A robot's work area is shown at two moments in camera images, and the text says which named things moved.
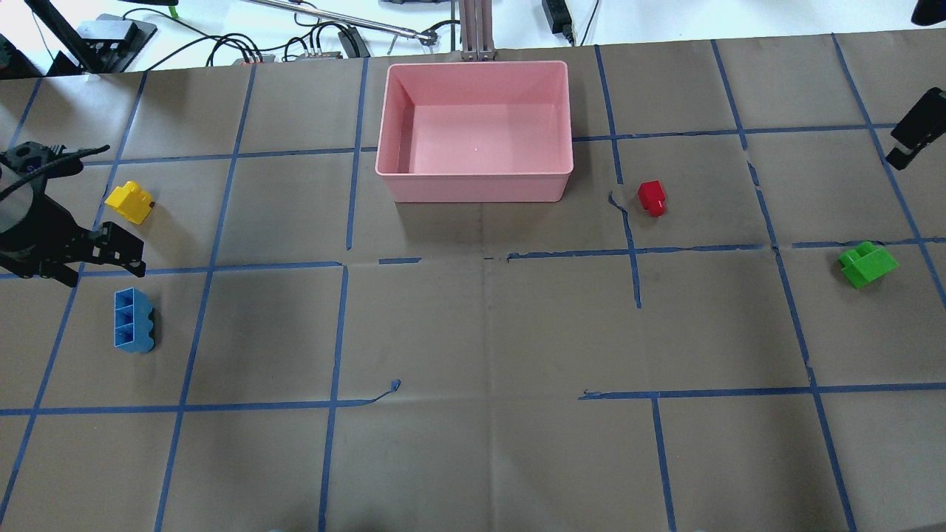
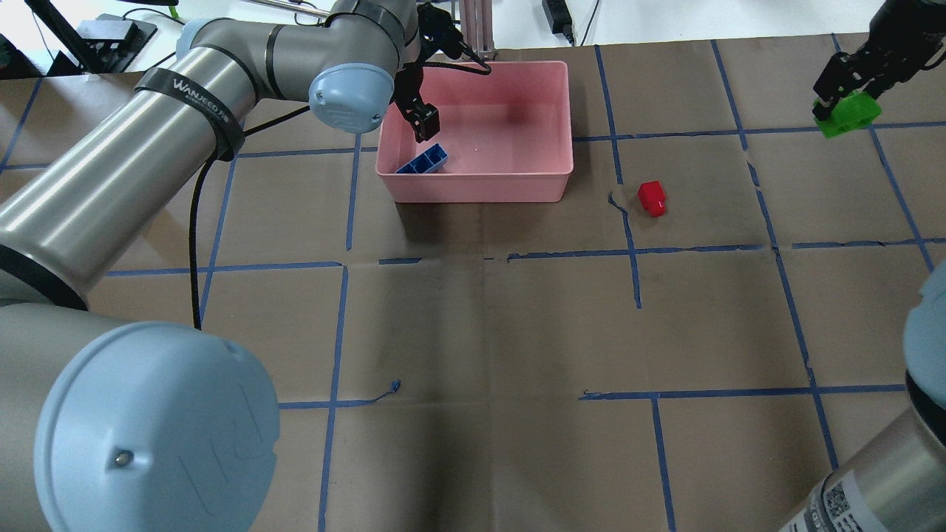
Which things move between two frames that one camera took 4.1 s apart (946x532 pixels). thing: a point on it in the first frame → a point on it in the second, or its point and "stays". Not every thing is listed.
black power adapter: x=558 y=18 stays
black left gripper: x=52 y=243 → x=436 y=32
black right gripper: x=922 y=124 → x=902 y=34
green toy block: x=866 y=264 → x=852 y=112
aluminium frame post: x=477 y=30 stays
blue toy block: x=132 y=322 → x=431 y=161
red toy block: x=652 y=196 stays
